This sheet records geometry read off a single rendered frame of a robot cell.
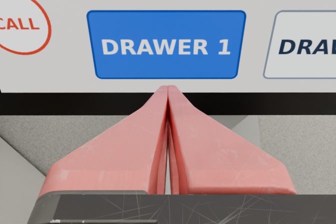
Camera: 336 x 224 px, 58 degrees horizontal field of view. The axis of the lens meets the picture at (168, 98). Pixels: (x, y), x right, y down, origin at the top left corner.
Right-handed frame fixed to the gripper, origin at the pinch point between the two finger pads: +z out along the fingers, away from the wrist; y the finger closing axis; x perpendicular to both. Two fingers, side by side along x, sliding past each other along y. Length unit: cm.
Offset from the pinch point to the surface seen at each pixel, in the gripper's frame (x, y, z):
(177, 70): 2.5, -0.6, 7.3
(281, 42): 0.5, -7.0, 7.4
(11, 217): 49, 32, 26
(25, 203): 56, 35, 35
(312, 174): 83, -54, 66
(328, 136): 74, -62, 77
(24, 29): -0.4, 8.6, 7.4
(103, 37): 0.2, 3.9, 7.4
